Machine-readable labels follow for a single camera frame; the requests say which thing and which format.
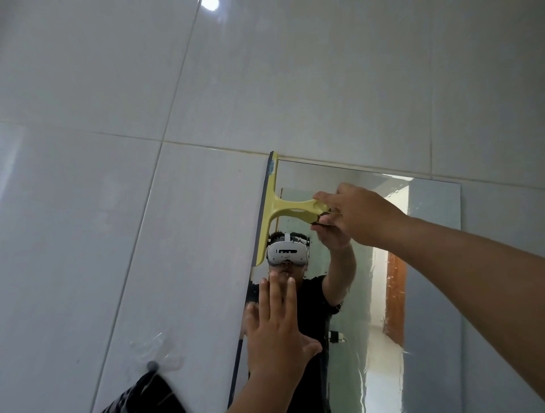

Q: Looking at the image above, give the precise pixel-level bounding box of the frameless wall mirror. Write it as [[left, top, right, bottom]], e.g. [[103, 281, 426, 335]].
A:
[[227, 151, 463, 413]]

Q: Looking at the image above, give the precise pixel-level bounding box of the clear adhesive wall hook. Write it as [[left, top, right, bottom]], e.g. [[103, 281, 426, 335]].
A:
[[129, 331, 185, 377]]

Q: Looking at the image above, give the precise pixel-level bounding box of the person's left forearm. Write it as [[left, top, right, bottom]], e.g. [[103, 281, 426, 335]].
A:
[[228, 369, 299, 413]]

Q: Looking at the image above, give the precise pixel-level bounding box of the black striped cloth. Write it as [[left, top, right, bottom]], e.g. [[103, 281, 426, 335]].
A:
[[100, 369, 189, 413]]

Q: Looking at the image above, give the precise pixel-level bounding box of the yellow window squeegee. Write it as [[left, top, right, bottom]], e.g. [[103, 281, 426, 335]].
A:
[[251, 151, 331, 268]]

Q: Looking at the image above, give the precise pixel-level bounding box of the person's right hand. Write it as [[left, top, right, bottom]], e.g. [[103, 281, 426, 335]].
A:
[[312, 183, 410, 250]]

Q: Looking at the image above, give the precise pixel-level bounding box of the person's right forearm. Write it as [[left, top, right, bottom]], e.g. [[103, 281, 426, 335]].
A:
[[399, 215, 545, 403]]

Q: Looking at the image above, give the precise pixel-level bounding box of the person's left hand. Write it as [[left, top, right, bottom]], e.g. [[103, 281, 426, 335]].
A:
[[245, 272, 323, 385]]

